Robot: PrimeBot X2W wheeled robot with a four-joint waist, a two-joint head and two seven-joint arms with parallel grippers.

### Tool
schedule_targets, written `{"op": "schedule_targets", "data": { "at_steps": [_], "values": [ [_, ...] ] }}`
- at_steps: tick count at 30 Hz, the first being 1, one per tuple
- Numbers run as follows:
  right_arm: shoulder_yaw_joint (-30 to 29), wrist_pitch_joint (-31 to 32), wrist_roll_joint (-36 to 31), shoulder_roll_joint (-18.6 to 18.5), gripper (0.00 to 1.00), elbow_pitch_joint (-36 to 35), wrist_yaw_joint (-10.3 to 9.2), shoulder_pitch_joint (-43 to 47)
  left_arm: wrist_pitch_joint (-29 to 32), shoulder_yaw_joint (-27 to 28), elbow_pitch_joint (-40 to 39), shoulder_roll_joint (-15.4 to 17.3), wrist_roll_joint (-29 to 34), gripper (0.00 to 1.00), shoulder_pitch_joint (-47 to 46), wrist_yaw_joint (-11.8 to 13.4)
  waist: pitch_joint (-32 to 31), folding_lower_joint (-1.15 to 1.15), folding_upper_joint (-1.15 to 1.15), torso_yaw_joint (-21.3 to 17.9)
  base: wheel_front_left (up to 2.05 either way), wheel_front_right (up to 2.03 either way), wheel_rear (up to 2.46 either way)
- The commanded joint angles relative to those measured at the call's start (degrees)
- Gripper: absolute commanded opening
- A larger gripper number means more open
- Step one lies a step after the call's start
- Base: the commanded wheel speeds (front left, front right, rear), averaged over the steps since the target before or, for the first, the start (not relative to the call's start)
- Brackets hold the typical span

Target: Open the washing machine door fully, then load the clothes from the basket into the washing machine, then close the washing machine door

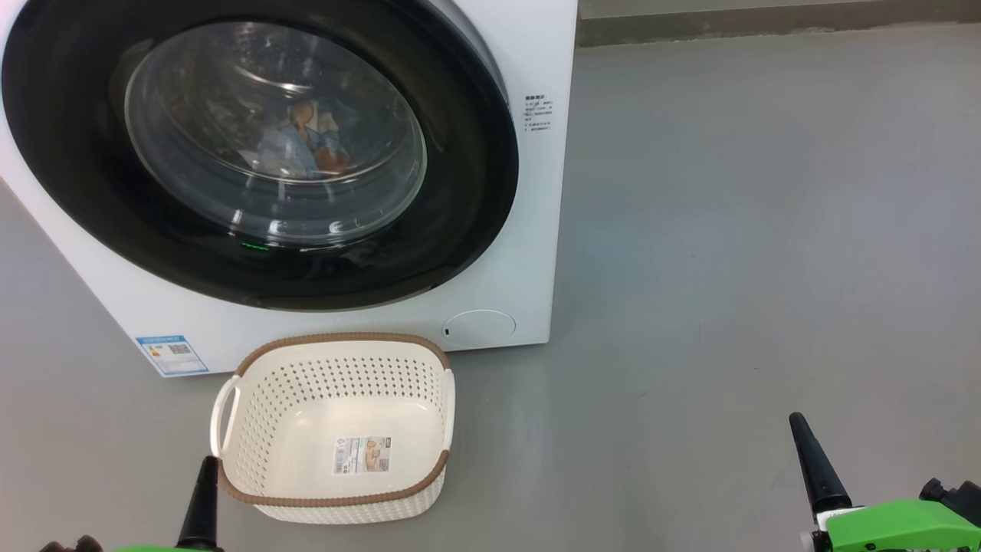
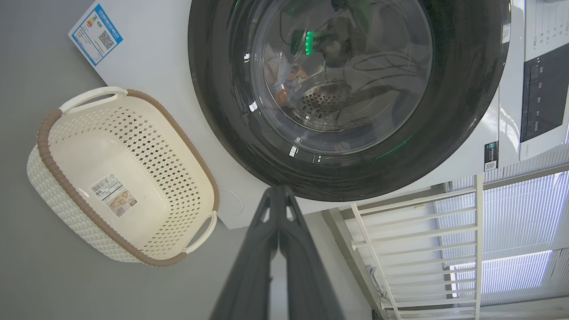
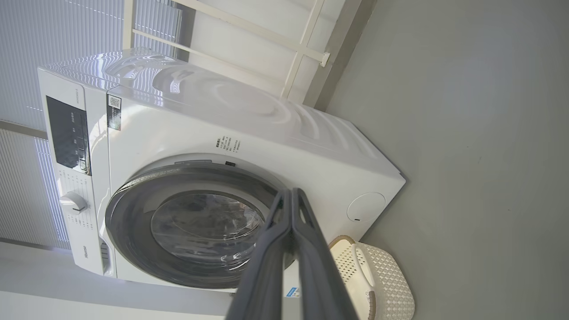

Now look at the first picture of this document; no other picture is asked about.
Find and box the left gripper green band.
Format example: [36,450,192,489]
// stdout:
[115,455,225,552]

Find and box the blue bear-print garment cream collar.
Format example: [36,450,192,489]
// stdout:
[245,103,346,181]

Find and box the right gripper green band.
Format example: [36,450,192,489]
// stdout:
[789,412,981,552]

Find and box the blue energy label sticker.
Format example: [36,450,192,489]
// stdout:
[136,334,210,377]

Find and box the cream basket with brown rim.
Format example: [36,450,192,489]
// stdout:
[210,332,457,525]

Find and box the paper product label in basket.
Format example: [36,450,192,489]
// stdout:
[333,436,392,475]

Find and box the white front-load washing machine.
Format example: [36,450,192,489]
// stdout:
[0,0,579,379]

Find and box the black round glass washer door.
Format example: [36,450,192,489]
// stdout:
[2,0,520,312]

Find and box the round white drain filter cover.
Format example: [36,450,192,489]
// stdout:
[442,309,517,350]

